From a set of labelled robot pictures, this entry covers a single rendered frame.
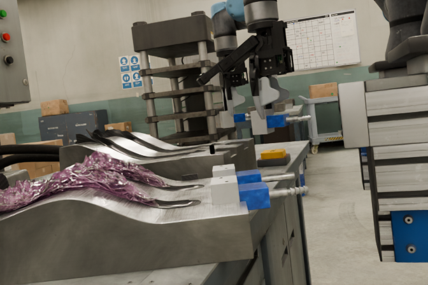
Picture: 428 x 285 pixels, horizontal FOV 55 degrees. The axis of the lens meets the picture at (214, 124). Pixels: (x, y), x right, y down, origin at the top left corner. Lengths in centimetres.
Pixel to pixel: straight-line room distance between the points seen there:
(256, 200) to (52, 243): 26
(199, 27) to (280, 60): 395
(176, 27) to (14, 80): 349
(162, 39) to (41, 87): 448
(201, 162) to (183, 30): 415
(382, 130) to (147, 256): 34
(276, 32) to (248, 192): 47
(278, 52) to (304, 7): 651
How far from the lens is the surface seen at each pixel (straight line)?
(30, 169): 545
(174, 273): 50
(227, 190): 55
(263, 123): 93
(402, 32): 112
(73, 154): 94
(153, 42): 501
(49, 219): 54
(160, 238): 51
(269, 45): 94
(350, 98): 59
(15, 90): 161
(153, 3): 799
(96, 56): 836
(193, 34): 486
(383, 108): 59
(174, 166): 82
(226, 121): 132
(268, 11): 93
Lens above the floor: 99
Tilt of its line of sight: 3 degrees down
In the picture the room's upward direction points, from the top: 7 degrees counter-clockwise
